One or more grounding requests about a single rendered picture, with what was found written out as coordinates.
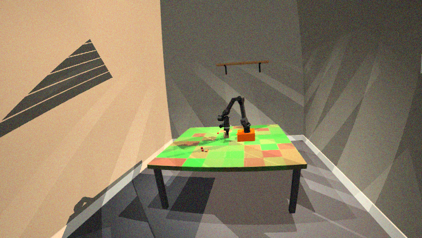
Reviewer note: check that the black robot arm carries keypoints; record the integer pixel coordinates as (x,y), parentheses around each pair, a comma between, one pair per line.
(244,121)

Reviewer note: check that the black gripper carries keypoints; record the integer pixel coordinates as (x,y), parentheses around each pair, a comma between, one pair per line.
(227,127)

